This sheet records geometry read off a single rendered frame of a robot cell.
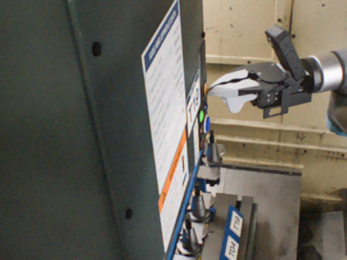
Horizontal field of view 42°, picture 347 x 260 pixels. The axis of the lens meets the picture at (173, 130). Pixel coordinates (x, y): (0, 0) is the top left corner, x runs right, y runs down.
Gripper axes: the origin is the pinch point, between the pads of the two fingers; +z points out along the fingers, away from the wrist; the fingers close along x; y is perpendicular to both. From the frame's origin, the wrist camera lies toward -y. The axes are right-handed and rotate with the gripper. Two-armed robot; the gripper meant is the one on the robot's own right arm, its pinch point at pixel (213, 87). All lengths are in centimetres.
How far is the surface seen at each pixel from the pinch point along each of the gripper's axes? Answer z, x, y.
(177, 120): 11.2, -16.1, -6.7
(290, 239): -40, 30, 95
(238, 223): -18, 29, 76
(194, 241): 4.9, 2.3, 44.6
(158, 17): 13.3, -19.7, -24.1
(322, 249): -53, 27, 104
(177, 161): 12.1, -17.6, -0.6
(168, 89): 12.8, -18.9, -13.9
